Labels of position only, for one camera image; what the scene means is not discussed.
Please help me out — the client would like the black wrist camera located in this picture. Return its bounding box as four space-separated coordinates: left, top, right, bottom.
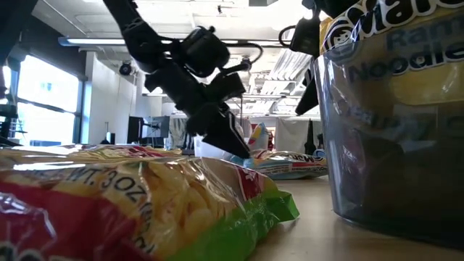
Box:
181 25 232 78
289 16 322 56

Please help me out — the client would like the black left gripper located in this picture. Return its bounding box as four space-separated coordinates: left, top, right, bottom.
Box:
144 65 251 160

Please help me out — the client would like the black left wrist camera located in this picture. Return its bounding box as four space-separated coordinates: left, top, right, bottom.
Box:
181 25 232 78

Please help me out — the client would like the black ceiling spotlight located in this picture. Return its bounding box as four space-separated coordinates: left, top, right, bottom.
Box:
118 60 133 77

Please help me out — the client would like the blue-edged ramen pack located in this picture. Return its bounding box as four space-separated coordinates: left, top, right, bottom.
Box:
248 122 271 152
228 149 329 181

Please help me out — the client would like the white cloth cover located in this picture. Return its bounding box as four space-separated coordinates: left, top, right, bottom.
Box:
274 117 309 153

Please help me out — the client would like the black frame bracket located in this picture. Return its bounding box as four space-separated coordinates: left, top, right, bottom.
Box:
305 118 317 156

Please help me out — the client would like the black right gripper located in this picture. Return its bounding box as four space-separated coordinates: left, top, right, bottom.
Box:
294 0 363 117

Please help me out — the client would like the dark smoky plastic bin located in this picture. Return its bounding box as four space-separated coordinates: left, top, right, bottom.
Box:
313 7 464 251

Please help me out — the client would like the long ceiling light fixture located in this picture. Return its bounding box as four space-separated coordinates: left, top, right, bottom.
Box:
57 36 126 47

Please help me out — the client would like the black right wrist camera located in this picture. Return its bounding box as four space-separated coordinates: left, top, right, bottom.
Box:
289 16 322 56

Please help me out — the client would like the yellow creamy chicken ramen pack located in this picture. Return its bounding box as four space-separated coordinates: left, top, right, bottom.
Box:
318 0 464 124

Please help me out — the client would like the green-edged chili shrimp ramen pack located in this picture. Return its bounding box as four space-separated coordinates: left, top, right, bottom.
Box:
0 144 301 261

